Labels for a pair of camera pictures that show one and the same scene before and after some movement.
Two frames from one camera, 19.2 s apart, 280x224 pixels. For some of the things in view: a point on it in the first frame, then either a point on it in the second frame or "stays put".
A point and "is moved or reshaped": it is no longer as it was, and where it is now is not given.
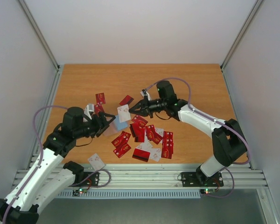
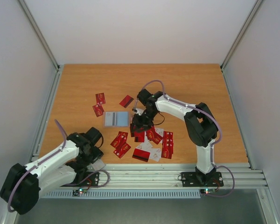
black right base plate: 198,179 stays put
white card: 96,162 stays put
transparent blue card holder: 115,126 is moved or reshaped
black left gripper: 103,120 → 98,154
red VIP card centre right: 152,135 stays put
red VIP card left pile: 121,139 stays put
